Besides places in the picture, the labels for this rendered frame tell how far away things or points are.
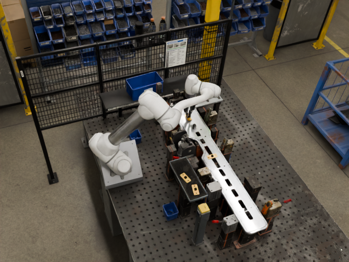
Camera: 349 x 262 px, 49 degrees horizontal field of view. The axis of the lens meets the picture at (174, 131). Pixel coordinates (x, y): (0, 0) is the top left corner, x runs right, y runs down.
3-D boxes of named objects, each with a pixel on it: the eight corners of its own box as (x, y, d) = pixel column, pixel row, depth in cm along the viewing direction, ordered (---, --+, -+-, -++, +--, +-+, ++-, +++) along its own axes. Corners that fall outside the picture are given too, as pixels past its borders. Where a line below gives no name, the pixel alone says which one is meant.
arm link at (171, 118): (186, 115, 270) (172, 102, 267) (178, 129, 255) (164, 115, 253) (173, 125, 277) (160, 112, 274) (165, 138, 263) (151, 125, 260)
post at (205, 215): (203, 243, 288) (211, 212, 256) (195, 246, 286) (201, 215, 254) (199, 234, 293) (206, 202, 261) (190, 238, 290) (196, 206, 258)
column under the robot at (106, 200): (112, 236, 363) (108, 197, 316) (104, 210, 382) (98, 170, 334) (143, 226, 373) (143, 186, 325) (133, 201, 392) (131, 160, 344)
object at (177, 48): (186, 64, 366) (188, 36, 344) (164, 69, 359) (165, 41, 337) (185, 63, 368) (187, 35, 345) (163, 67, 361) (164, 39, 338)
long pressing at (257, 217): (272, 225, 269) (273, 224, 268) (245, 236, 262) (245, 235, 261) (190, 101, 354) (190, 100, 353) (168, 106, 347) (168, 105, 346)
